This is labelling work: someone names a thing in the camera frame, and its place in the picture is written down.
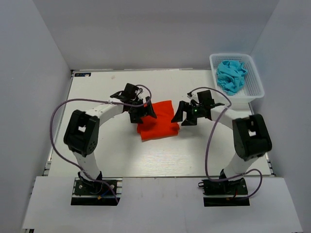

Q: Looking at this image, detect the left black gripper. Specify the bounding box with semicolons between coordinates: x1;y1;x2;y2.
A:
128;96;156;123

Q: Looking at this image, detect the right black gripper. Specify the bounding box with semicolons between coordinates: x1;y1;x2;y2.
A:
172;100;205;125

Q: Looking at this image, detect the orange t-shirt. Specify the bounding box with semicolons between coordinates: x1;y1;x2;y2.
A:
137;100;180;141

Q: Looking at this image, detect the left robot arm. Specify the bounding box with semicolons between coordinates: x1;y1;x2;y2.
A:
64;83;157;194

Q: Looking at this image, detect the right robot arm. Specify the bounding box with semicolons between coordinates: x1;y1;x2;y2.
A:
171;87;272;194

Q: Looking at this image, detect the light blue t-shirt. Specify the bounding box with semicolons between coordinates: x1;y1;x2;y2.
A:
216;60;248;96

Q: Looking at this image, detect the white plastic basket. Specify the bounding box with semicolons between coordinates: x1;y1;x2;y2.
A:
209;53;264;104

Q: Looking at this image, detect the blue label sticker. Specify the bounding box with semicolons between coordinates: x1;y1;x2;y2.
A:
74;72;91;77

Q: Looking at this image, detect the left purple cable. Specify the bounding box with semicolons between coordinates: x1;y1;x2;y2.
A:
50;84;153;204

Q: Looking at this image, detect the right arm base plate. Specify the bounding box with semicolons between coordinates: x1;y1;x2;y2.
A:
198;178;250;207

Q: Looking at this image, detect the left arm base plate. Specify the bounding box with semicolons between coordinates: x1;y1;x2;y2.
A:
70;178;122;206

